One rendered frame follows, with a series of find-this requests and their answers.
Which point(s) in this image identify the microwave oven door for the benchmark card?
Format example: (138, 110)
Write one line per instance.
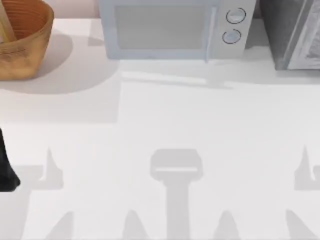
(160, 30)

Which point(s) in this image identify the pale microwave oven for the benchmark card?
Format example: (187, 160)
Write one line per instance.
(175, 30)

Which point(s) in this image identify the round microwave knob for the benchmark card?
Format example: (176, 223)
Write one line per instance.
(235, 15)
(231, 36)

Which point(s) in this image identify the brown woven basket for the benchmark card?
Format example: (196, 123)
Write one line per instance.
(27, 55)

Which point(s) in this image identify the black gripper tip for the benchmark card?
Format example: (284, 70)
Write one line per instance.
(5, 172)

